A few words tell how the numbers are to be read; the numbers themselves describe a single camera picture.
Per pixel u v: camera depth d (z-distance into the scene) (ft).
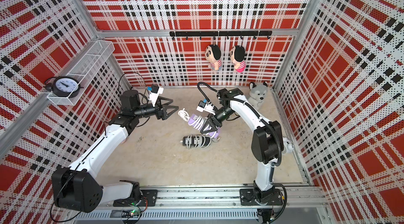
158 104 2.20
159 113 2.18
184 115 2.45
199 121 2.31
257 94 3.06
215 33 2.90
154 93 2.13
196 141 2.82
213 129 2.26
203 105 2.31
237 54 3.06
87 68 2.63
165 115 2.18
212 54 2.98
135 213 2.28
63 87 2.09
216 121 2.22
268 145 1.62
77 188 1.29
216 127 2.31
